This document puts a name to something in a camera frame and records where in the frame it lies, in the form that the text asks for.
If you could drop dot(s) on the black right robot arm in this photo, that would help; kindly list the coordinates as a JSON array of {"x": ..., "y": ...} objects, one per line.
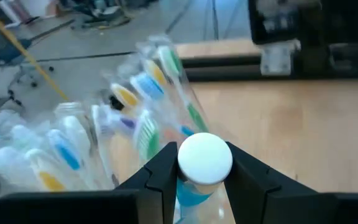
[{"x": 322, "y": 18}]

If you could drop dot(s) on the blue toothbrush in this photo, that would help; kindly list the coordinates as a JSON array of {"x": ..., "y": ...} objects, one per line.
[
  {"x": 149, "y": 86},
  {"x": 66, "y": 153}
]

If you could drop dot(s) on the pile of floor clutter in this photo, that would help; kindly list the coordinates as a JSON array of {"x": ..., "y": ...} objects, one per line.
[{"x": 101, "y": 14}]

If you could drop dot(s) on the purple toothbrush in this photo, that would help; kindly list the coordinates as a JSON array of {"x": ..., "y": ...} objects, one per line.
[{"x": 126, "y": 123}]

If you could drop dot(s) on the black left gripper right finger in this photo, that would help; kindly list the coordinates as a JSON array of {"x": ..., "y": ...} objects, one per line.
[{"x": 291, "y": 208}]

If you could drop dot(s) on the dark office chair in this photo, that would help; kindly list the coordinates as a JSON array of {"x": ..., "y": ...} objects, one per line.
[{"x": 5, "y": 53}]

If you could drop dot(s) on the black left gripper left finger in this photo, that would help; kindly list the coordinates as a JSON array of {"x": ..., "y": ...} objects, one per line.
[{"x": 104, "y": 208}]

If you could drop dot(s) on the orange toothbrush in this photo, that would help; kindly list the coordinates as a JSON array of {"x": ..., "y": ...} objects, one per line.
[
  {"x": 126, "y": 96},
  {"x": 156, "y": 73},
  {"x": 51, "y": 181}
]

